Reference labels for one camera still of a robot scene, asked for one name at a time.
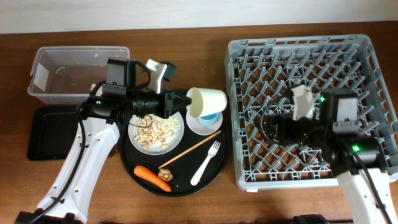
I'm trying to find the small pink saucer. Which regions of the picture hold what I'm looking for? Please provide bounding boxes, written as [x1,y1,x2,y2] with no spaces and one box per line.
[185,113,223,136]

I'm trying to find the white paper cup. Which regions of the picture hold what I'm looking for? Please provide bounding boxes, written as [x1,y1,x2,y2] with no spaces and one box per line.
[186,87,228,118]

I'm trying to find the blue plastic cup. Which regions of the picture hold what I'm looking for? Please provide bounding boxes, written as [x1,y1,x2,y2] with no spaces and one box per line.
[197,113,219,126]

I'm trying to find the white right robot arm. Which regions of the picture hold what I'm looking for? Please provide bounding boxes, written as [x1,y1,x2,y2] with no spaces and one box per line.
[258,88,397,223]

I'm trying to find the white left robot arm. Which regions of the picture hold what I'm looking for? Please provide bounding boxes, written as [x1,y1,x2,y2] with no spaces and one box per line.
[16,58,191,223]

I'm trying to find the grey dishwasher rack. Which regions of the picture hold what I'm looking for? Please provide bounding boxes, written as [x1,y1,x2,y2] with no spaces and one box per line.
[224,34,397,191]

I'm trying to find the clear plastic waste bin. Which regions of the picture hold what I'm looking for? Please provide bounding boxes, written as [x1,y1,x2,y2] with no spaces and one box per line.
[27,46,130,105]

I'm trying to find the pistachio shells and rice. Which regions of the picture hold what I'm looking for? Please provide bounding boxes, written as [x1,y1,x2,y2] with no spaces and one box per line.
[132,114,182,151]

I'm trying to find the grey plate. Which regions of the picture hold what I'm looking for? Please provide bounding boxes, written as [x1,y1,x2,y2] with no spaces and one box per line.
[127,111,185,156]

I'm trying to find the wooden chopstick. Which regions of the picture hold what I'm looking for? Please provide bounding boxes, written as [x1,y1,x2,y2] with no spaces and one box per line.
[158,130,222,169]

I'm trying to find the white plastic fork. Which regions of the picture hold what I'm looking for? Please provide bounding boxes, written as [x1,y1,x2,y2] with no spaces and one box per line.
[190,141,221,185]

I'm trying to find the round black serving tray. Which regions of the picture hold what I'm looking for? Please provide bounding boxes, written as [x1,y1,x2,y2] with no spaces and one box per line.
[120,110,231,197]

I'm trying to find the brown food lump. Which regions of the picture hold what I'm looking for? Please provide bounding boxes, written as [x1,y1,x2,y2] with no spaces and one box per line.
[157,168,173,182]

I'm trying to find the orange carrot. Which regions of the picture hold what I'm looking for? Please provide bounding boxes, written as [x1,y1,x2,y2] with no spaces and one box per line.
[133,166,171,192]

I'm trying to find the black rectangular tray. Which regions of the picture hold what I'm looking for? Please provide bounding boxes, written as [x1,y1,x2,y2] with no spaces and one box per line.
[27,105,78,161]

